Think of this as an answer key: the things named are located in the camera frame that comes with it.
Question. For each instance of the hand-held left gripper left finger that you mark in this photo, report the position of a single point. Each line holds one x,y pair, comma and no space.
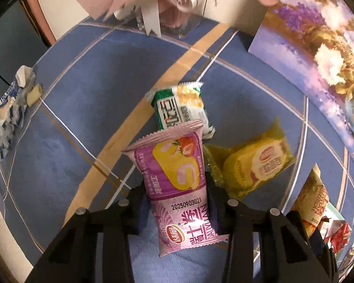
135,209

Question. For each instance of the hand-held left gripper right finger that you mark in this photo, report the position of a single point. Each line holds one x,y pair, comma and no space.
214,215

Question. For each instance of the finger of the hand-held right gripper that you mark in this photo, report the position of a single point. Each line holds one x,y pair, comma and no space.
320,241

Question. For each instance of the orange swiss roll packet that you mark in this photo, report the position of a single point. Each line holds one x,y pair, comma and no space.
312,194

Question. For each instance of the purple swiss roll packet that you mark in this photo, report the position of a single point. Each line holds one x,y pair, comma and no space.
177,182

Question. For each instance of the long red patterned packet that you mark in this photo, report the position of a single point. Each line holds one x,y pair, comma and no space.
339,235

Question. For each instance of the yellow cake packet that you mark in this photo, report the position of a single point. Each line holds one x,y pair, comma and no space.
253,165

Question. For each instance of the green and white snack packet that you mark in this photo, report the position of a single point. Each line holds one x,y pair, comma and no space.
177,106

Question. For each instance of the blue checked tablecloth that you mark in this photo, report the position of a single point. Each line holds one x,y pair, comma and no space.
76,94

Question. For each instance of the crumpled blue and white wrapper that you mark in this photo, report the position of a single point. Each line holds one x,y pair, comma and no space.
8,115

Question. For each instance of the floral painting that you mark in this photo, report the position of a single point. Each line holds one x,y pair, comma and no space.
312,50

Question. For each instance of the clear acrylic box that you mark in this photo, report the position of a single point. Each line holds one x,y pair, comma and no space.
177,20

